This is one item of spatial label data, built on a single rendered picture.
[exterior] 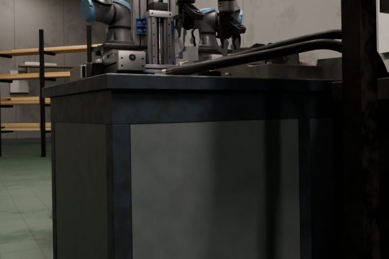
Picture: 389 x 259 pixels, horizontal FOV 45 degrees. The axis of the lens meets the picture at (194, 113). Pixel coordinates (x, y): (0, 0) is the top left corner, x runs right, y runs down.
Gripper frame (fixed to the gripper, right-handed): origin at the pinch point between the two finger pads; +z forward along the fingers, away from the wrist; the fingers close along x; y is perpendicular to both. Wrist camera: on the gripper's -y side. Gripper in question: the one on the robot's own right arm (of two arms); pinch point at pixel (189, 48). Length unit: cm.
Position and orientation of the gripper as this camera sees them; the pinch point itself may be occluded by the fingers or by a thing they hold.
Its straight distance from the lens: 186.2
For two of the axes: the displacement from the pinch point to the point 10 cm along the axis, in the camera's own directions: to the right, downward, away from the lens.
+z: 0.2, 10.0, 0.1
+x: -8.6, 0.2, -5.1
